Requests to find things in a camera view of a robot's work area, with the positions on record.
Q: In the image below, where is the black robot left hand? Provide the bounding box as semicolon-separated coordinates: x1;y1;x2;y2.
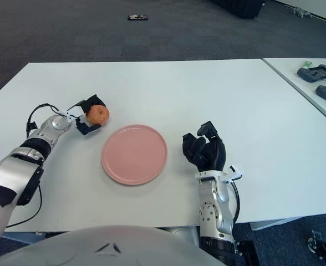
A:
67;94;108;136

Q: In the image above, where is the pink round plate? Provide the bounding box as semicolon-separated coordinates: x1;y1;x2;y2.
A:
101;124;169;186

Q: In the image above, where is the grey robot torso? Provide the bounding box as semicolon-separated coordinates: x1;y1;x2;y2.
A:
0;225;225;266

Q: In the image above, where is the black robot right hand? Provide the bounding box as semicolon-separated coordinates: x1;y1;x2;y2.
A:
181;121;227;172

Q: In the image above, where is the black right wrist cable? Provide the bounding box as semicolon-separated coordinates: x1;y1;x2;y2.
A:
228;180;241;224

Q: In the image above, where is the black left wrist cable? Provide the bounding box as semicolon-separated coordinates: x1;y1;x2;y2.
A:
26;103;69;139

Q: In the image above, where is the black metal bracket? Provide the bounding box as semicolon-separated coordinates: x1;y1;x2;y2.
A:
233;239;261;266

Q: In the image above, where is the black box furniture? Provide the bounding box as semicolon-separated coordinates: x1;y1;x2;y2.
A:
210;0;265;19

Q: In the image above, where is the black caster wheel stand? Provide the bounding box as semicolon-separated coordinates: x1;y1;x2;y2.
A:
307;229;326;266

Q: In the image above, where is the red yellow apple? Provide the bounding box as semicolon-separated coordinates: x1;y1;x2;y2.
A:
85;104;110;126

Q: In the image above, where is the grey floor clutter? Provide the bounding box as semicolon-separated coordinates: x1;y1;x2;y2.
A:
292;7;312;18

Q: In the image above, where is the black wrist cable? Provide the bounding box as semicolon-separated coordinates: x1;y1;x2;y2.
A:
228;180;241;224
26;103;69;139

